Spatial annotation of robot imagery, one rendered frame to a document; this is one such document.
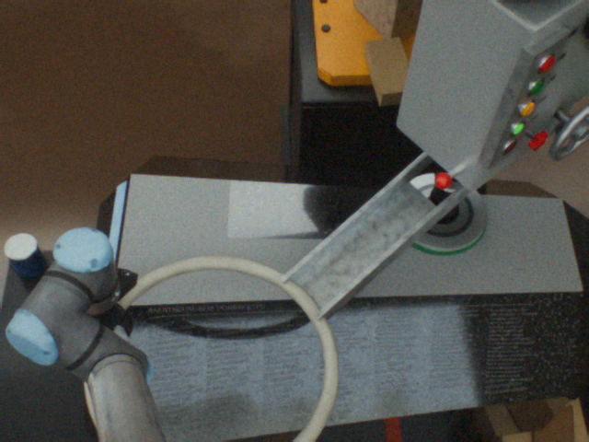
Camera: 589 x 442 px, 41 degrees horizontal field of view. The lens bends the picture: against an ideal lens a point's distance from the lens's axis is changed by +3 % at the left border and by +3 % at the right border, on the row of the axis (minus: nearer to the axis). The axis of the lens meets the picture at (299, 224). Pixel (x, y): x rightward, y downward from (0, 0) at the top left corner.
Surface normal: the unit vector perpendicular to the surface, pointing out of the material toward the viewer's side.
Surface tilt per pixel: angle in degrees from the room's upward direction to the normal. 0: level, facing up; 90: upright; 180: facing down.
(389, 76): 0
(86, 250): 9
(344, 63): 0
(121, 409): 42
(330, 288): 16
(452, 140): 90
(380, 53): 0
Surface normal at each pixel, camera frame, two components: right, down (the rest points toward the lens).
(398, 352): 0.06, 0.22
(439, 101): -0.77, 0.53
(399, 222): -0.18, -0.37
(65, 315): 0.71, -0.27
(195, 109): 0.03, -0.54
